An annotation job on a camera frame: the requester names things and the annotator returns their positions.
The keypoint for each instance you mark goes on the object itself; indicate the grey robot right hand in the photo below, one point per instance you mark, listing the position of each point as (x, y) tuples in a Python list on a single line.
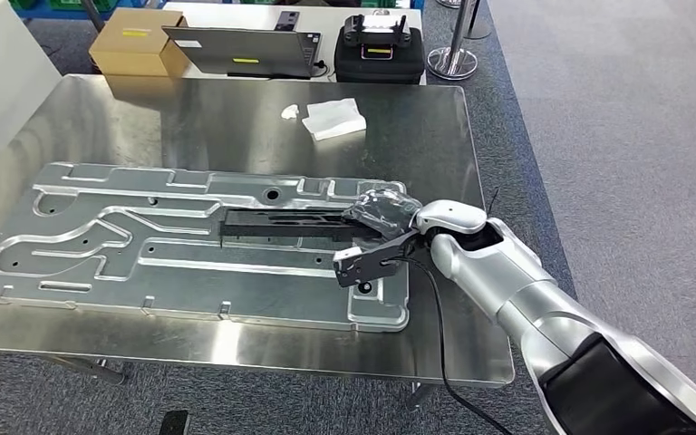
[(384, 210)]

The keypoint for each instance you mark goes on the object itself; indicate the black plastic frame part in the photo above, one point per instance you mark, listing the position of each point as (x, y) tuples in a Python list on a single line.
[(276, 222)]

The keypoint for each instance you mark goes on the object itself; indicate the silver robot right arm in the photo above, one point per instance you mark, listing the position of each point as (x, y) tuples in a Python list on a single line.
[(504, 276)]

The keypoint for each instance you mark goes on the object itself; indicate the stainless steel workbench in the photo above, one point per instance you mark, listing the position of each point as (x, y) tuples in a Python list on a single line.
[(234, 120)]

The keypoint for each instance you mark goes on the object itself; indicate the white folded cloth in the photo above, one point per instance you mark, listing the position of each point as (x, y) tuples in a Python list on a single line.
[(334, 119)]

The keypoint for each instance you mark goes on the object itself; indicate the small white paper wad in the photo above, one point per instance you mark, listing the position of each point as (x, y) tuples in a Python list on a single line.
[(290, 112)]

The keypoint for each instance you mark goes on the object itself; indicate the black carrying case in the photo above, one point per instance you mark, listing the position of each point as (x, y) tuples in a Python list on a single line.
[(378, 65)]

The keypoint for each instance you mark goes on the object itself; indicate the stamped metal panel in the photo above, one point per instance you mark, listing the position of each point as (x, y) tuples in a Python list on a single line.
[(234, 288)]

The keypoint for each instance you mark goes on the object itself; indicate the black handheld controller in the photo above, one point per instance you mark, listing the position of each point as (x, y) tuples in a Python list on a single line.
[(384, 30)]

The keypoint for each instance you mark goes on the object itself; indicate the small black device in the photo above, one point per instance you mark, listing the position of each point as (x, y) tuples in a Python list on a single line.
[(287, 20)]

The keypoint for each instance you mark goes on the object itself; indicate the grey laptop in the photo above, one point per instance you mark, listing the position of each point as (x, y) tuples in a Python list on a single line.
[(240, 51)]

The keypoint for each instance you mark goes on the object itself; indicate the cardboard box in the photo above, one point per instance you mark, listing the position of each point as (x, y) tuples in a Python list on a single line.
[(132, 45)]

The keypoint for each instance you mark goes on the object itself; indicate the green plastic bin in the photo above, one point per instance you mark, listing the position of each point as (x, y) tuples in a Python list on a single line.
[(84, 3), (25, 3)]

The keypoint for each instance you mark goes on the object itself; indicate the blue storage rack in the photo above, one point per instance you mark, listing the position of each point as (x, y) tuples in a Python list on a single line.
[(54, 15)]

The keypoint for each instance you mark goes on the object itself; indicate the white cabinet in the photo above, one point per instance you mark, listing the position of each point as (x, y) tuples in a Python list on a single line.
[(6, 72)]

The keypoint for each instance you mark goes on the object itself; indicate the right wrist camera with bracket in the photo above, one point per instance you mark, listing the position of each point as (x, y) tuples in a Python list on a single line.
[(366, 267)]

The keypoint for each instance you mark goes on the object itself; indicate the chrome stanchion post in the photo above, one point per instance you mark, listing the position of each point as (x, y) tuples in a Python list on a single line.
[(452, 61)]

